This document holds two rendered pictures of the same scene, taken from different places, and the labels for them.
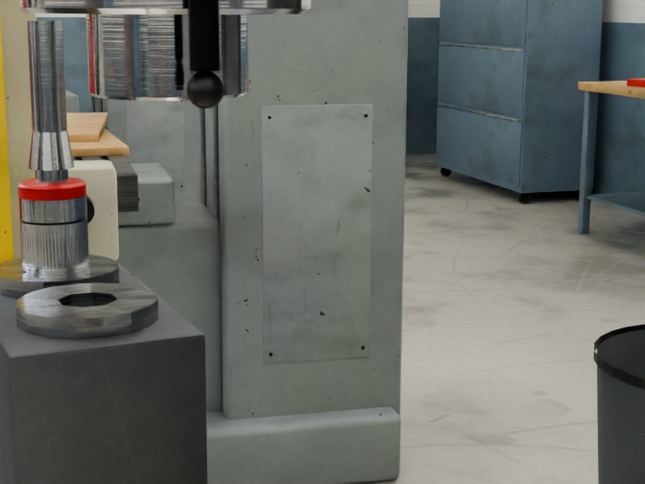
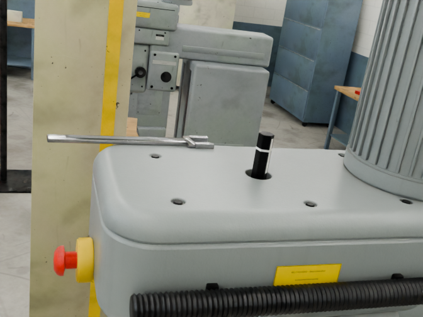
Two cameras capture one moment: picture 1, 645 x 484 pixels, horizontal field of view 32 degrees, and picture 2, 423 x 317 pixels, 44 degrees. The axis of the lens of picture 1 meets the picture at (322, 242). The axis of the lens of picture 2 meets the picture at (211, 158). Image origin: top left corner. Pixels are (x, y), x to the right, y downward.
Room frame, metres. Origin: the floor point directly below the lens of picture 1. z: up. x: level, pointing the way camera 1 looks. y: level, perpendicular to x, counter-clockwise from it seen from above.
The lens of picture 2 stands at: (-0.33, 0.13, 2.15)
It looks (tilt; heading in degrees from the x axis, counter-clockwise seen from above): 20 degrees down; 359
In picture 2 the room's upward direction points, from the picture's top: 8 degrees clockwise
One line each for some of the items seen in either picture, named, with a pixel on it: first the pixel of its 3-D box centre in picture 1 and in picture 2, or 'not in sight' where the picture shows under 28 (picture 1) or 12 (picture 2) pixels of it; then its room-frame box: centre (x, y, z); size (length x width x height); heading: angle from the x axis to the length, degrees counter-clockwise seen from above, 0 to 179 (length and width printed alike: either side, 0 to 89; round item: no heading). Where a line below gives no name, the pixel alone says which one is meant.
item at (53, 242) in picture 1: (54, 230); not in sight; (0.79, 0.19, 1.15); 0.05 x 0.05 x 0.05
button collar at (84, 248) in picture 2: not in sight; (84, 260); (0.27, 0.26, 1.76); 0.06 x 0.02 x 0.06; 18
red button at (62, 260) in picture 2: not in sight; (66, 260); (0.26, 0.29, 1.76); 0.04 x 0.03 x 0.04; 18
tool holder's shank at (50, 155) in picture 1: (48, 102); not in sight; (0.79, 0.19, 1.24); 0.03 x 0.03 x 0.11
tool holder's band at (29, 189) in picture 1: (52, 188); not in sight; (0.79, 0.19, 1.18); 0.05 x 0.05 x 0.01
